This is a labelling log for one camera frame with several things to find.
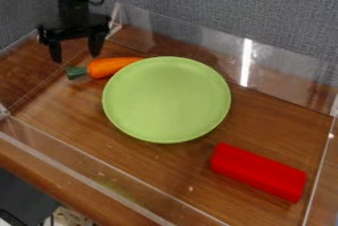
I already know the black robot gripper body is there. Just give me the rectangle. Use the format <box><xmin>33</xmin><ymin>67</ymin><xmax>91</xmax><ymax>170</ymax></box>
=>
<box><xmin>37</xmin><ymin>7</ymin><xmax>111</xmax><ymax>44</ymax></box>

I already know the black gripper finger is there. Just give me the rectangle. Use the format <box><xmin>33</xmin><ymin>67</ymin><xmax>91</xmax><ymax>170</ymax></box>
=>
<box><xmin>49</xmin><ymin>39</ymin><xmax>61</xmax><ymax>63</ymax></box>
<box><xmin>88</xmin><ymin>33</ymin><xmax>106</xmax><ymax>57</ymax></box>

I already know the orange toy carrot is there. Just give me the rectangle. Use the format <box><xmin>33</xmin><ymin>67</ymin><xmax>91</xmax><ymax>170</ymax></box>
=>
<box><xmin>65</xmin><ymin>57</ymin><xmax>142</xmax><ymax>80</ymax></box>

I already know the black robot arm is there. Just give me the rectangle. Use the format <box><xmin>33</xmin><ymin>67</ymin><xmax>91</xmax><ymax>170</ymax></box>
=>
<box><xmin>37</xmin><ymin>0</ymin><xmax>111</xmax><ymax>63</ymax></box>

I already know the light green round plate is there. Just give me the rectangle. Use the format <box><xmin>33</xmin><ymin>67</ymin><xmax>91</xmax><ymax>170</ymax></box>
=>
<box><xmin>102</xmin><ymin>56</ymin><xmax>231</xmax><ymax>144</ymax></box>

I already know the red rectangular block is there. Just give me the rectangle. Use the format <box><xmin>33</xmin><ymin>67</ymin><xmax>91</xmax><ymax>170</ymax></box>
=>
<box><xmin>210</xmin><ymin>143</ymin><xmax>306</xmax><ymax>202</ymax></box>

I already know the clear acrylic corner bracket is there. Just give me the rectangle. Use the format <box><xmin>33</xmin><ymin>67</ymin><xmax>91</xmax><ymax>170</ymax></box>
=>
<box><xmin>106</xmin><ymin>2</ymin><xmax>123</xmax><ymax>38</ymax></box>

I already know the clear acrylic enclosure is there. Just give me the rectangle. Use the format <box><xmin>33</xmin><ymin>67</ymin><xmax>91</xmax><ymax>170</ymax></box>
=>
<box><xmin>0</xmin><ymin>4</ymin><xmax>338</xmax><ymax>226</ymax></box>

